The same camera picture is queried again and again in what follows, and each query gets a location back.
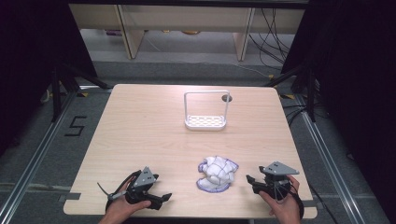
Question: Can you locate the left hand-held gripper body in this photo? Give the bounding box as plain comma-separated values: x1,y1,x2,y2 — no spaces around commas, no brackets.
125,166,160,209

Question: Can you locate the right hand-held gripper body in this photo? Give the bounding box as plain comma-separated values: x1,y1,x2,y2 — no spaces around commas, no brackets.
258,161,301,201

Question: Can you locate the white purple-checked cloth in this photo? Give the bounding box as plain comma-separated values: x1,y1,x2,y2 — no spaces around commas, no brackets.
195,155,240,194

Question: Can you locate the white rack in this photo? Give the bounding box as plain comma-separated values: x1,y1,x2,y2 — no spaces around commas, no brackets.
183,90,232,132

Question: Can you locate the person's right hand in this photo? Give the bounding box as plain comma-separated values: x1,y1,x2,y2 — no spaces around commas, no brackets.
259,175,302,218

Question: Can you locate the person's left hand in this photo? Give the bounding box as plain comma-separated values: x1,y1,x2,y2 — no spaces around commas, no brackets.
104,180,152,219

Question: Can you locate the black metal stand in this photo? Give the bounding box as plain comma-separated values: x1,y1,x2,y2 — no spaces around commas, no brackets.
49,61,114,123
264,62,318,123

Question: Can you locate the beige wooden cabinet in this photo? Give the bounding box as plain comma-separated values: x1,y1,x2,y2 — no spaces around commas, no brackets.
68,3,306,63

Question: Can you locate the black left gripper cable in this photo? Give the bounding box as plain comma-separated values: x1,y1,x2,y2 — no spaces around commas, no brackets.
105,169,143,213

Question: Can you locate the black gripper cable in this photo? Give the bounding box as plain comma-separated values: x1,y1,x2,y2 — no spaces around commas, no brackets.
105,169,143,213
288,183,305,220

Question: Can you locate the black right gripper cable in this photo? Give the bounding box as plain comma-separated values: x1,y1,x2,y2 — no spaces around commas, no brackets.
288,183,305,220

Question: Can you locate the grey cable connector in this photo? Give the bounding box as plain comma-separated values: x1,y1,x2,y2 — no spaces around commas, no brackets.
96,182,128,201

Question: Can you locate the aluminium floor rail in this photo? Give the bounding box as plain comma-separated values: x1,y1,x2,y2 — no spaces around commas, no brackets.
0,90,79,224
293,92,367,224

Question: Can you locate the thin black floor cable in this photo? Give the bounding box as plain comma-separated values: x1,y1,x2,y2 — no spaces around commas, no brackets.
308,184,340,224

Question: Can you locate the bundle of black cables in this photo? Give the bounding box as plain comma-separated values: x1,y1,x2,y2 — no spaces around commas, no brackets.
247,7,298,71

